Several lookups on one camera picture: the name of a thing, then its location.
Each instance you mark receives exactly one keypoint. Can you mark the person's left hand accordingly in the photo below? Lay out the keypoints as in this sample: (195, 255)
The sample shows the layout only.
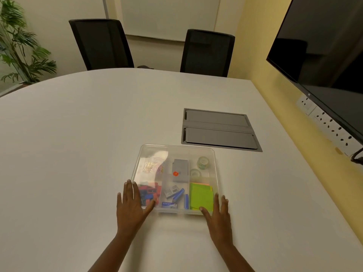
(129, 212)

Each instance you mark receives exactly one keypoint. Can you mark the green sticky note pad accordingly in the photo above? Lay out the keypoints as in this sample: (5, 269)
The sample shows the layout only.
(201, 196)

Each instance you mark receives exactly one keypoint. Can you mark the white wall socket strip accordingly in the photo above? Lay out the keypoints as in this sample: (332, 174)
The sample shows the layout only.
(330, 124)

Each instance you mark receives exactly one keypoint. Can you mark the bag of coloured paper clips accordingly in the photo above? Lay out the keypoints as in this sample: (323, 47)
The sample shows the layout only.
(151, 165)

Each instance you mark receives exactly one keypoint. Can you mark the person's right forearm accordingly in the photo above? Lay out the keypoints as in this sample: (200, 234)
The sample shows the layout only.
(234, 259)

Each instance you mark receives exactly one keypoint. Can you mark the clear plastic organizer tray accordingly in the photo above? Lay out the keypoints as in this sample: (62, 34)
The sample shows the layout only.
(181, 152)

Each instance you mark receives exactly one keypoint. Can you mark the orange sticky note pad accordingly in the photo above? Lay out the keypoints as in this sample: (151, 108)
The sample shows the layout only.
(204, 183)

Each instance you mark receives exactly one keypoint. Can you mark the white wall whiteboard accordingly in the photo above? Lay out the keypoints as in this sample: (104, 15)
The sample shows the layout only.
(167, 16)

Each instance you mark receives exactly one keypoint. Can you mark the person's left thumb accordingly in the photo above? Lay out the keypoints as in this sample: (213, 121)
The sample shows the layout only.
(149, 207)

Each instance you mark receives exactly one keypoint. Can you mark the large black wall monitor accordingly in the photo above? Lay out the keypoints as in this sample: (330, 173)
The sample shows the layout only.
(323, 45)

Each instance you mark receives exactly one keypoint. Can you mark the black mesh office chair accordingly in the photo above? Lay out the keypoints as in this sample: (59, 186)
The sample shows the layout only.
(208, 53)
(99, 45)

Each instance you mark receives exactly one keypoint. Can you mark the clear tape roll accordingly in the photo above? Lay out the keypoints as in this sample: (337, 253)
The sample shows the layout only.
(195, 173)
(204, 162)

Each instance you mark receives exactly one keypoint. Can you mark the person's left little finger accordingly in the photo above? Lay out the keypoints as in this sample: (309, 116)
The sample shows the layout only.
(119, 199)

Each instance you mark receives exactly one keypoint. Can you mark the pile of red blue blocks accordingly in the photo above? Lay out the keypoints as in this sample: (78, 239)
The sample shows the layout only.
(150, 192)

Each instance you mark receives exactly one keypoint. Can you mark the person's left middle finger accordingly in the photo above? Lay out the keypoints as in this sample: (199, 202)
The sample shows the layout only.
(130, 191)

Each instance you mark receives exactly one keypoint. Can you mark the person's right thumb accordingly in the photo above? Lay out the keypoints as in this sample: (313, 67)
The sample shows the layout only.
(205, 213)

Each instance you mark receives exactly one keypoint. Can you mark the green potted palm plant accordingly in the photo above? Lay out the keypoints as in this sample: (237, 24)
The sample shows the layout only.
(19, 42)

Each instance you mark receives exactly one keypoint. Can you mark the person's right middle finger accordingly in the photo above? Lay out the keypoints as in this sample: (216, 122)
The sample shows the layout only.
(223, 205)

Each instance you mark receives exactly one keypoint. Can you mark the person's left forearm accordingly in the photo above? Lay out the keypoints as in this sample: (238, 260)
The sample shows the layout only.
(113, 254)

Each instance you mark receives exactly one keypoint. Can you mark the grey box with red dot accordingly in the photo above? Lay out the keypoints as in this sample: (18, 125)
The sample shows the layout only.
(181, 167)

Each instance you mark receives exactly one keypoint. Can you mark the person's right hand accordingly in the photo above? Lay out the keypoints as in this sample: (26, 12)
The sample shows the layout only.
(221, 226)

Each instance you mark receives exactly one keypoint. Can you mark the small grey staple box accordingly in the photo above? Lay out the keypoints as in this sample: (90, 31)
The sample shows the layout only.
(171, 192)

